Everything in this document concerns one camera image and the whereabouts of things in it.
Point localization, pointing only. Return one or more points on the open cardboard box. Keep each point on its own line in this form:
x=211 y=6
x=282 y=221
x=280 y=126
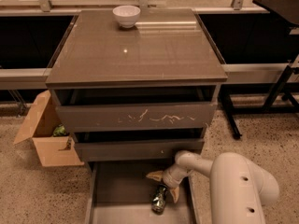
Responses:
x=38 y=126

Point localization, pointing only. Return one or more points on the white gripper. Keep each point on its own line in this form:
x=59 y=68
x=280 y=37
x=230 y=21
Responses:
x=169 y=178

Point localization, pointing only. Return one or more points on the grey bottom drawer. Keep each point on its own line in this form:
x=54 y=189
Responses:
x=121 y=194

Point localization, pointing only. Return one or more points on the grey drawer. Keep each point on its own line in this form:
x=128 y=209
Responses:
x=138 y=108
x=137 y=145
x=121 y=194

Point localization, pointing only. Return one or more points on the grey top drawer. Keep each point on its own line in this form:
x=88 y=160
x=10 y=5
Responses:
x=138 y=108

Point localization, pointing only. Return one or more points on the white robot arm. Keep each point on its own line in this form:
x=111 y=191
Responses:
x=239 y=188

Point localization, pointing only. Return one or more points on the grey middle drawer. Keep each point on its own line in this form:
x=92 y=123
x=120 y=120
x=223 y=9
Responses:
x=137 y=145

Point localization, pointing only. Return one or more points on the grey drawer cabinet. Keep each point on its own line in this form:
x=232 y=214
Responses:
x=166 y=48

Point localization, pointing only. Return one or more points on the black side table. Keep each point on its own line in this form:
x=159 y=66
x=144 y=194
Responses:
x=274 y=80

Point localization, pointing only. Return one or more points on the white ceramic bowl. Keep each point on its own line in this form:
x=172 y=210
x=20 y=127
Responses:
x=126 y=16

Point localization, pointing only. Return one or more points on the green item in box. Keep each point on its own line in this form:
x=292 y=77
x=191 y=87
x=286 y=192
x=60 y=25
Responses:
x=59 y=131

